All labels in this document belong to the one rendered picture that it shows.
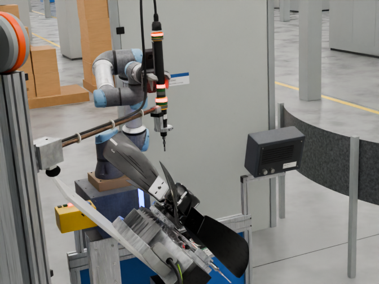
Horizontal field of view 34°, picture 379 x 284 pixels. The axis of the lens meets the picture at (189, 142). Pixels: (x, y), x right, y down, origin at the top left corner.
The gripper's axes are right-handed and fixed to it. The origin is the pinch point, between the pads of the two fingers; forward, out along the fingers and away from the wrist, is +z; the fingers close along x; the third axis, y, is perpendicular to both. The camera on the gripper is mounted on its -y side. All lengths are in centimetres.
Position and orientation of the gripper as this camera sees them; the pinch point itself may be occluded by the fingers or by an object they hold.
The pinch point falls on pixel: (162, 76)
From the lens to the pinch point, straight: 225.9
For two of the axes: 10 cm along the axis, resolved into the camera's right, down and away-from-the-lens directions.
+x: -9.2, 1.6, -3.7
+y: 0.5, 9.6, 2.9
